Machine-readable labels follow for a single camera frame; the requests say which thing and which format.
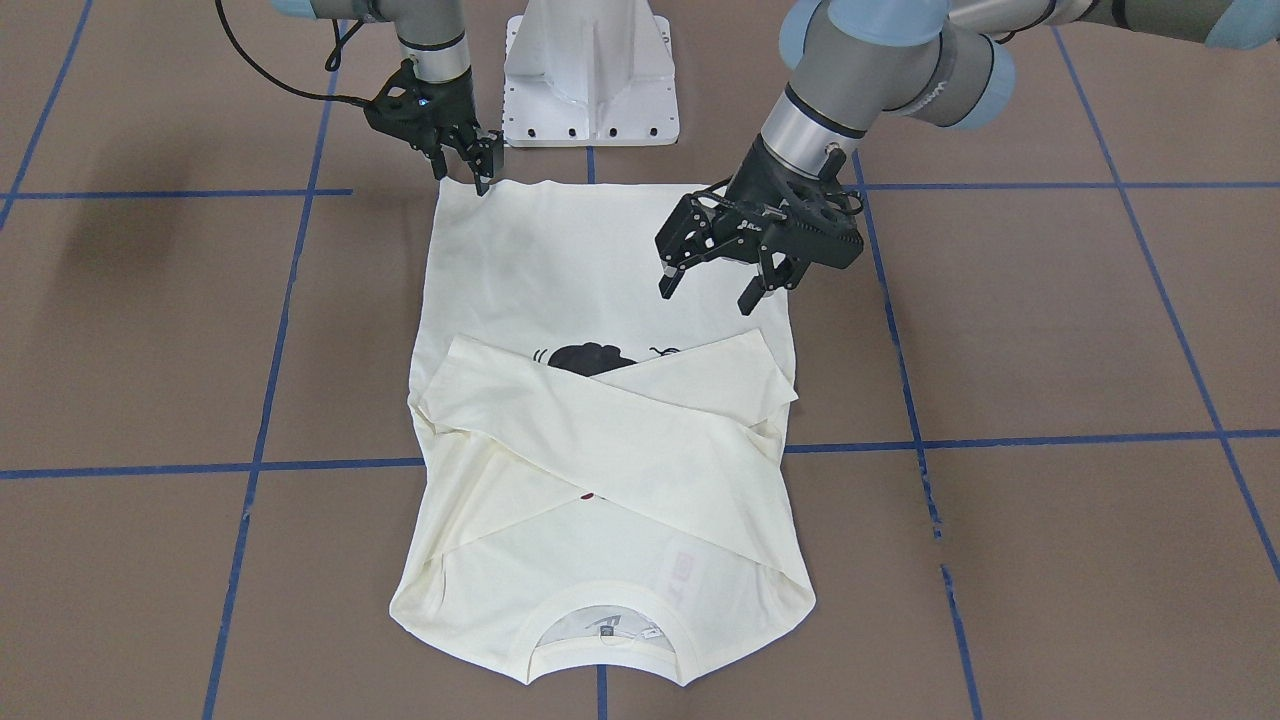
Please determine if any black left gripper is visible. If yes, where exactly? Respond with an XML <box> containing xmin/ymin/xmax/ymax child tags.
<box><xmin>655</xmin><ymin>137</ymin><xmax>864</xmax><ymax>316</ymax></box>

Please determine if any cream long-sleeve printed shirt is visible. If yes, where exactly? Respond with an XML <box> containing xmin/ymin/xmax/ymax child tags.
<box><xmin>389</xmin><ymin>179</ymin><xmax>817</xmax><ymax>685</ymax></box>

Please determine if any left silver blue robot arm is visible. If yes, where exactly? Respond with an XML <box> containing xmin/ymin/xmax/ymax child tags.
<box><xmin>655</xmin><ymin>1</ymin><xmax>1279</xmax><ymax>315</ymax></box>

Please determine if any white camera pole base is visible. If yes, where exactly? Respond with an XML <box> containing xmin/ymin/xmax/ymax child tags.
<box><xmin>502</xmin><ymin>1</ymin><xmax>681</xmax><ymax>149</ymax></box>

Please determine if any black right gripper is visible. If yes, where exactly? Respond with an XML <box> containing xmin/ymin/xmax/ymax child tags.
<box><xmin>364</xmin><ymin>58</ymin><xmax>506</xmax><ymax>196</ymax></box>

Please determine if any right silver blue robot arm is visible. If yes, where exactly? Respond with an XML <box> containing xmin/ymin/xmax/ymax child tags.
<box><xmin>273</xmin><ymin>1</ymin><xmax>504</xmax><ymax>195</ymax></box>

